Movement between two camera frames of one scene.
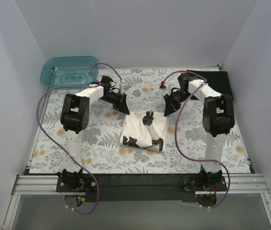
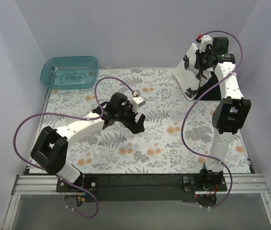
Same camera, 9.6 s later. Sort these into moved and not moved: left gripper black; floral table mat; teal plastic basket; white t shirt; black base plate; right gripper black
Moved: right gripper black; white t shirt; left gripper black
Not moved: black base plate; teal plastic basket; floral table mat
